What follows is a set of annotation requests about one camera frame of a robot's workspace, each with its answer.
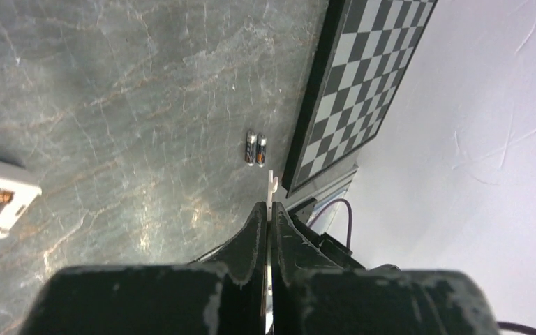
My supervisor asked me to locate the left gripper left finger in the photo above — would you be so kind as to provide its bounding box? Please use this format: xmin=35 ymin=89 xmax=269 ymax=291
xmin=21 ymin=202 xmax=267 ymax=334

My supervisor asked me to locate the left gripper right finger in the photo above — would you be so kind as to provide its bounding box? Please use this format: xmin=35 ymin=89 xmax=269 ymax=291
xmin=271 ymin=202 xmax=499 ymax=334

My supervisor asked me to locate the white battery cover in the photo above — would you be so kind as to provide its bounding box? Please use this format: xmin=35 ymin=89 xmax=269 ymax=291
xmin=265 ymin=170 xmax=278 ymax=334

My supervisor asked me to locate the AAA battery right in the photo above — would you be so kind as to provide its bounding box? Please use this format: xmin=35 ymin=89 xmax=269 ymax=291
xmin=255 ymin=133 xmax=267 ymax=167

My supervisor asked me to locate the AAA battery middle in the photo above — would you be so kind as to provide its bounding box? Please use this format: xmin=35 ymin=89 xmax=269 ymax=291
xmin=244 ymin=130 xmax=257 ymax=166

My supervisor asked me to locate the black white chessboard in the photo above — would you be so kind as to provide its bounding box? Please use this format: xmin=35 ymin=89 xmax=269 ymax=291
xmin=281 ymin=0 xmax=436 ymax=195

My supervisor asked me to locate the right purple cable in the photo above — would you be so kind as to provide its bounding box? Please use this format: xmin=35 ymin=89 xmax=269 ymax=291
xmin=307 ymin=198 xmax=354 ymax=251

